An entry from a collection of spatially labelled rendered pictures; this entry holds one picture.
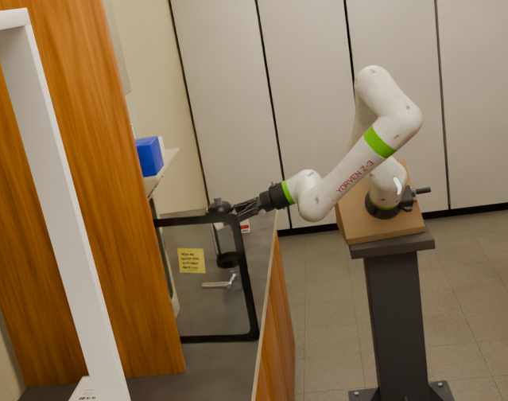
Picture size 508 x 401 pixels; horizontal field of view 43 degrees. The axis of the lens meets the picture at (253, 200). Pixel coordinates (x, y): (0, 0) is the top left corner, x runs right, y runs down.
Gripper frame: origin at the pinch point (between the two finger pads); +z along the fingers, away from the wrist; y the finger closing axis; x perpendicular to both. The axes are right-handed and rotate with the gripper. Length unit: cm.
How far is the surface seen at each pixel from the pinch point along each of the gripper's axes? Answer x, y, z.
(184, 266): -9, 59, 0
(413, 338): 83, -13, -47
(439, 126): 71, -253, -110
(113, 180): -41, 66, 3
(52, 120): -63, 144, -26
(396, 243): 37, -8, -55
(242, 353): 24, 59, -3
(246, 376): 24, 71, -5
